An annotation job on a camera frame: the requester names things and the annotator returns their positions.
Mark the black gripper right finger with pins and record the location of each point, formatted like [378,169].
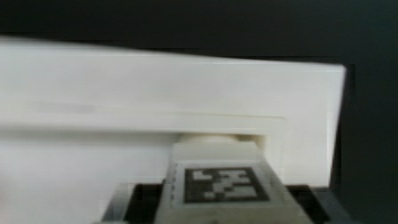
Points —
[321,204]

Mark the white square tabletop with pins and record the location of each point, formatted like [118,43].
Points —
[69,162]

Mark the white obstacle fence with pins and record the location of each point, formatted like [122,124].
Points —
[79,85]

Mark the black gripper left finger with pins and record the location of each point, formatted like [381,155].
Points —
[134,204]

